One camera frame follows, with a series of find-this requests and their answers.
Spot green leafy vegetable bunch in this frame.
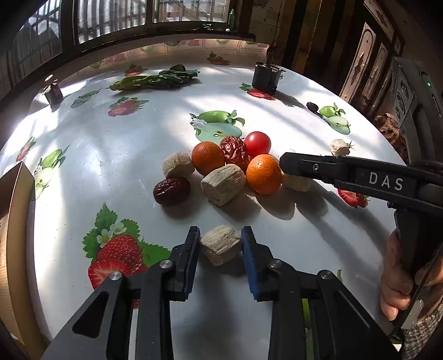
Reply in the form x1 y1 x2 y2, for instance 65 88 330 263
109 64 200 91

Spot large beige cylindrical cake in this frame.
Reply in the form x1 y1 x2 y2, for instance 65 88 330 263
282 173 313 193

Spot dark red date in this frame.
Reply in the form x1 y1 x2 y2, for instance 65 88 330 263
153 177 191 206

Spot small beige cake piece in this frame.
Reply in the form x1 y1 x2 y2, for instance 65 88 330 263
200 225 243 266

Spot person's right hand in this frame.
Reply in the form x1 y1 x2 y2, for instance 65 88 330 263
380 230 442 321

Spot cardboard tray box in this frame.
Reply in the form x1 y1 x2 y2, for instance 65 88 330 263
1 162 44 359

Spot fruit print tablecloth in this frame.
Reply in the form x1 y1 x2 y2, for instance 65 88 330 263
1 40 401 341

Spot small dark jar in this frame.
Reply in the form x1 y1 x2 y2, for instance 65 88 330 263
43 79 64 106

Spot orange tangerine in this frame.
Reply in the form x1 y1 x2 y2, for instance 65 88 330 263
191 141 225 176
246 155 282 195

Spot green bottle on windowsill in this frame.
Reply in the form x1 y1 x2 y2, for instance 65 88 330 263
228 8 235 30

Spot black cylindrical container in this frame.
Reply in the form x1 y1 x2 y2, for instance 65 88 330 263
251 46 285 95

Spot red cherry tomato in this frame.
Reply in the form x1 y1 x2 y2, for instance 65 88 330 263
243 131 271 159

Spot beige cake near strawberry print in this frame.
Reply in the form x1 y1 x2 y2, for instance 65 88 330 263
330 139 351 157

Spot beige hexagonal cake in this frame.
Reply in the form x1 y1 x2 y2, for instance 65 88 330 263
161 151 195 179

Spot beige cake chunk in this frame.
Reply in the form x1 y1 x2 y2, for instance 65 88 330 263
200 163 246 206

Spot large wrinkled red date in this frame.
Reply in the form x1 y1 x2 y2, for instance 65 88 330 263
220 136 250 173

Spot dark date near apple print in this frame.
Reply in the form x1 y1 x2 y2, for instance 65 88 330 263
306 102 319 113

